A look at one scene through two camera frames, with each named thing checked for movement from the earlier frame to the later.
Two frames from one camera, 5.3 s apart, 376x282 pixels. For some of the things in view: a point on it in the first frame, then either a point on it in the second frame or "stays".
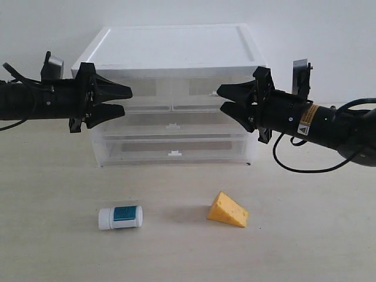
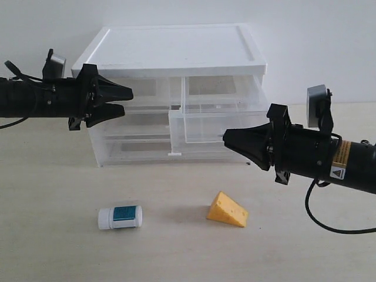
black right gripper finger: [246, 114] to [257, 154]
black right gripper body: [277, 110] to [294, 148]
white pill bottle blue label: [120, 217] stays
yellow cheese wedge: [225, 209] stays
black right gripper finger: [245, 91] to [252, 142]
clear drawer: [149, 94] stays
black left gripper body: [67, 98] stays
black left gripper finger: [104, 90] stays
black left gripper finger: [100, 113] stays
